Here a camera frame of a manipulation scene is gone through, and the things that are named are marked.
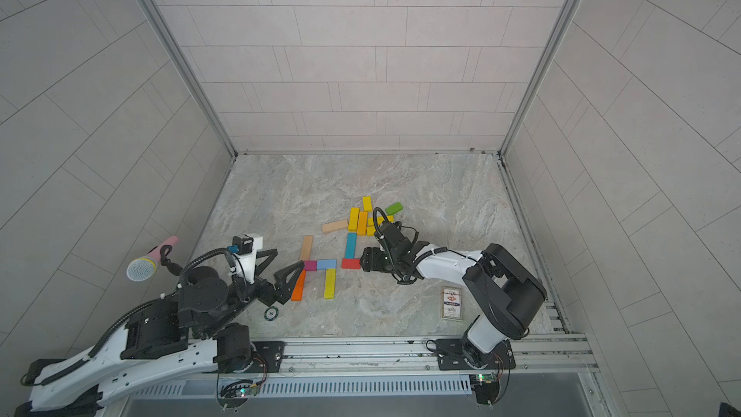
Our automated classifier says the black microphone stand base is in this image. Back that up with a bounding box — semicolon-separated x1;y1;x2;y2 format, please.
186;266;219;285

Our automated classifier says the right circuit board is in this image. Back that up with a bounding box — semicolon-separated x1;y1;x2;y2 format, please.
470;373;503;407

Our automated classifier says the natural wood block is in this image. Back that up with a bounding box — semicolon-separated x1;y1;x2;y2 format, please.
300;235;314;262
321;219;349;234

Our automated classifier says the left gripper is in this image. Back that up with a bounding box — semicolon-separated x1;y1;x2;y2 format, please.
201;250;309;338

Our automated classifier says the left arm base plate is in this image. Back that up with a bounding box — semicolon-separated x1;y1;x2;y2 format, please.
243;341;287;374

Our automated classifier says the red block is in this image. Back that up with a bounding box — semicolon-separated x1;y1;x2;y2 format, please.
341;258;362;270

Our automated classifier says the amber orange block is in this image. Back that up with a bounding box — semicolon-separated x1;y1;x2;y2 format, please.
356;210;368;236

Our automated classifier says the playing card box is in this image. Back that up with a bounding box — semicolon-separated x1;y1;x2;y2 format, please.
441;287;463;320

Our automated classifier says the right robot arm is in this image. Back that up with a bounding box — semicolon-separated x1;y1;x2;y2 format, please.
360;222;547;369

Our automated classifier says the left circuit board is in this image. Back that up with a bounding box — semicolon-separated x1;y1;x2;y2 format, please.
217;380;262;409

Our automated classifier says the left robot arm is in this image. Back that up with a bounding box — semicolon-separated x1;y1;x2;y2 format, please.
15;236;305;416

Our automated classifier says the small yellow block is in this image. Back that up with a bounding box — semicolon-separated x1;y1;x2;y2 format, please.
362;196;374;212

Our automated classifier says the circuit board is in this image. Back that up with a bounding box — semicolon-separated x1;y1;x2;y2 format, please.
217;380;262;409
470;373;503;407

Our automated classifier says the light blue block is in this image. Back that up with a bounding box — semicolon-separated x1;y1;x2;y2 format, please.
316;260;337;270

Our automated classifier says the aluminium mounting rail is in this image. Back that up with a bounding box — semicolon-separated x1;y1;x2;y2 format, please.
112;332;600;381

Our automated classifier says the green block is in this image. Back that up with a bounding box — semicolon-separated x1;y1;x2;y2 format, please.
385;203;403;215

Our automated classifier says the teal block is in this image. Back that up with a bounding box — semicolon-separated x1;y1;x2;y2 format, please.
343;233;357;259

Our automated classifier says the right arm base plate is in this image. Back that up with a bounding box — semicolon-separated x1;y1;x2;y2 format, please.
426;339;516;371

